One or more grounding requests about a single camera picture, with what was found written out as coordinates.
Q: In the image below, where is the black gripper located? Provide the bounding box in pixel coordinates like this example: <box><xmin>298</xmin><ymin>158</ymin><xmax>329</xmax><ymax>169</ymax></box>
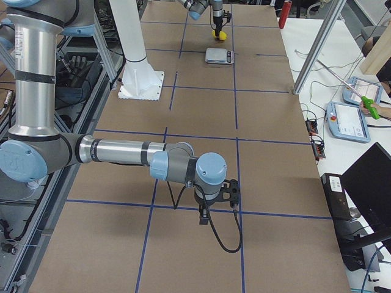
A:
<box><xmin>213</xmin><ymin>16</ymin><xmax>223</xmax><ymax>40</ymax></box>
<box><xmin>194</xmin><ymin>186</ymin><xmax>225</xmax><ymax>225</ymax></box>

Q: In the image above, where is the black monitor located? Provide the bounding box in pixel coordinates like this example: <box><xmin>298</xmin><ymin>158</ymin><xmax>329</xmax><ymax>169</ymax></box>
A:
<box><xmin>342</xmin><ymin>142</ymin><xmax>391</xmax><ymax>231</ymax></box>

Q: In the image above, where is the white camera pillar with base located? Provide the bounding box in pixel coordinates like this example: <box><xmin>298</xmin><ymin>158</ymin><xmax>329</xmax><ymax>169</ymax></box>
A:
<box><xmin>109</xmin><ymin>0</ymin><xmax>164</xmax><ymax>101</ymax></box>

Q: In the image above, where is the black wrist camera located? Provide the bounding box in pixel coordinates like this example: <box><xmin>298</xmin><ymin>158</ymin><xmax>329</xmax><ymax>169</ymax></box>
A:
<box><xmin>222</xmin><ymin>179</ymin><xmax>241</xmax><ymax>212</ymax></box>
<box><xmin>222</xmin><ymin>10</ymin><xmax>232</xmax><ymax>23</ymax></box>

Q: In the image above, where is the near blue teach pendant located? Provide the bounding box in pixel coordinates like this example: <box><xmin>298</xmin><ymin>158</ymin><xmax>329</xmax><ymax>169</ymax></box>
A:
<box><xmin>326</xmin><ymin>101</ymin><xmax>371</xmax><ymax>143</ymax></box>

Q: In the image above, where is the black computer box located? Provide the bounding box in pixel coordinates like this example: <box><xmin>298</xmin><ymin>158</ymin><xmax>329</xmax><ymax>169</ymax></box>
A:
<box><xmin>321</xmin><ymin>173</ymin><xmax>364</xmax><ymax>224</ymax></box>

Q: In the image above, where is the operator hand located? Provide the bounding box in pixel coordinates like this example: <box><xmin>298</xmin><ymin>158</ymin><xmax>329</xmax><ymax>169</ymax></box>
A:
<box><xmin>360</xmin><ymin>102</ymin><xmax>381</xmax><ymax>116</ymax></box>

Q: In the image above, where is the aluminium frame post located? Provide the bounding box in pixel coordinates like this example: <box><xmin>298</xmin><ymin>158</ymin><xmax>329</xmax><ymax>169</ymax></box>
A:
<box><xmin>293</xmin><ymin>0</ymin><xmax>346</xmax><ymax>95</ymax></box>

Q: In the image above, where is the near black orange connector box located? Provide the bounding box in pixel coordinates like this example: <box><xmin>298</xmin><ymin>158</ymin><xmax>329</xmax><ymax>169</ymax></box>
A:
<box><xmin>309</xmin><ymin>134</ymin><xmax>326</xmax><ymax>163</ymax></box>

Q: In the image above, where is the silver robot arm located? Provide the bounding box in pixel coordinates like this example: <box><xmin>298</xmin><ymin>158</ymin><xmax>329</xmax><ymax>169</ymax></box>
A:
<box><xmin>1</xmin><ymin>1</ymin><xmax>227</xmax><ymax>224</ymax></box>
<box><xmin>178</xmin><ymin>0</ymin><xmax>226</xmax><ymax>41</ymax></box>

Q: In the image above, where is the black orange connector box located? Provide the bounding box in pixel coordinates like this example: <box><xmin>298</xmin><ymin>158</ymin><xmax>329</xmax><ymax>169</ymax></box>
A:
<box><xmin>309</xmin><ymin>134</ymin><xmax>326</xmax><ymax>163</ymax></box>
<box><xmin>303</xmin><ymin>110</ymin><xmax>318</xmax><ymax>135</ymax></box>

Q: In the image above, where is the silver digital kitchen scale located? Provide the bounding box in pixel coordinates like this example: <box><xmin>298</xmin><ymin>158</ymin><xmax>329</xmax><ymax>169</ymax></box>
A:
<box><xmin>205</xmin><ymin>48</ymin><xmax>235</xmax><ymax>65</ymax></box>

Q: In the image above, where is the far blue teach pendant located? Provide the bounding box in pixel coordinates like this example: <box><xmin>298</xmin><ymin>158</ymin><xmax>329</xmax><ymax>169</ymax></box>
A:
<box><xmin>342</xmin><ymin>76</ymin><xmax>382</xmax><ymax>105</ymax></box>

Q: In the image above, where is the blue teach pendant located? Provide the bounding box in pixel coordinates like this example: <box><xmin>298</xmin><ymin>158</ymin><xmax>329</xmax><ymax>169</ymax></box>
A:
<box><xmin>342</xmin><ymin>76</ymin><xmax>382</xmax><ymax>105</ymax></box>
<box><xmin>326</xmin><ymin>101</ymin><xmax>371</xmax><ymax>143</ymax></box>

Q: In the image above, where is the green handled reacher grabber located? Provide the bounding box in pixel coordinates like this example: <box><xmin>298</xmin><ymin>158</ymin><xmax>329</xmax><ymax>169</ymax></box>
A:
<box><xmin>316</xmin><ymin>59</ymin><xmax>380</xmax><ymax>120</ymax></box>

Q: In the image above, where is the far black orange connector box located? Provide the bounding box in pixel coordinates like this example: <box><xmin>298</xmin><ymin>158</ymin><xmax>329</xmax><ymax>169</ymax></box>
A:
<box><xmin>303</xmin><ymin>110</ymin><xmax>318</xmax><ymax>135</ymax></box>

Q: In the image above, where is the red cylinder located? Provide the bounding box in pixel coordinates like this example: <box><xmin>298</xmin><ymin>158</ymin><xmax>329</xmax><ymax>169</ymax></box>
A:
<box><xmin>279</xmin><ymin>0</ymin><xmax>292</xmax><ymax>29</ymax></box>

